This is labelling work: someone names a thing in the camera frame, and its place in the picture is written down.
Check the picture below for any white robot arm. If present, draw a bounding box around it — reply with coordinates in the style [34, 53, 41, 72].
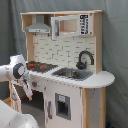
[0, 54, 39, 128]

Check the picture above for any stove knob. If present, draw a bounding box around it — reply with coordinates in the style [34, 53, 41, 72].
[32, 81, 37, 87]

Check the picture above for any black toy faucet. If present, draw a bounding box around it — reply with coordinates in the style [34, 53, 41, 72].
[75, 50, 95, 71]

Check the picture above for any wooden toy kitchen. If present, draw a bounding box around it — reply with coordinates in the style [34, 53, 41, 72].
[6, 9, 116, 128]

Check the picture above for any white oven door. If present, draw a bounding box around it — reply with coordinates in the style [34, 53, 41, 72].
[11, 86, 21, 112]

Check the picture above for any white dishwasher door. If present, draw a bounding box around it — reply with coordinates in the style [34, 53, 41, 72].
[45, 81, 82, 128]

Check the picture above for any white microwave door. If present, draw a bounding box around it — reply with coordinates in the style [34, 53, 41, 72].
[51, 14, 92, 40]

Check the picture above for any metal sink basin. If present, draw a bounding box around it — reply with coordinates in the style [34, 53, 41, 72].
[52, 67, 92, 81]

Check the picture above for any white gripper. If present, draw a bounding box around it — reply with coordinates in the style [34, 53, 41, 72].
[18, 75, 33, 100]

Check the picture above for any black stove top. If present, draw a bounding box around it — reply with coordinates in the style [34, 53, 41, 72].
[27, 61, 56, 73]

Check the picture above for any grey range hood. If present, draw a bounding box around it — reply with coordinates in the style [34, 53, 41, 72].
[25, 15, 51, 34]

